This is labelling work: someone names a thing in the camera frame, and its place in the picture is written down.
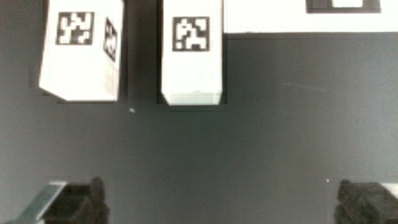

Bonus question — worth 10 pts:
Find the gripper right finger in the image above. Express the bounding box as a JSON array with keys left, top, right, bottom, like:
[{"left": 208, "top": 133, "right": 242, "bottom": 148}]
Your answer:
[{"left": 334, "top": 180, "right": 398, "bottom": 224}]

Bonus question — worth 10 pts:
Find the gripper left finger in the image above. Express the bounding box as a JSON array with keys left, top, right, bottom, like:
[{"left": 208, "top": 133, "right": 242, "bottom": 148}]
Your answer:
[{"left": 14, "top": 177, "right": 110, "bottom": 224}]

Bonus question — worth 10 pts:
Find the white table leg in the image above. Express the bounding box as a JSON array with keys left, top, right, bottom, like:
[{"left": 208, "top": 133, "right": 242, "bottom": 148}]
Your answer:
[
  {"left": 162, "top": 0, "right": 224, "bottom": 106},
  {"left": 39, "top": 0, "right": 125, "bottom": 102}
]

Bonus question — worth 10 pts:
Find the white marker sheet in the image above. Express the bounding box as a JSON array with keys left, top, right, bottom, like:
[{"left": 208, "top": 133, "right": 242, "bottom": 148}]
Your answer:
[{"left": 224, "top": 0, "right": 398, "bottom": 33}]

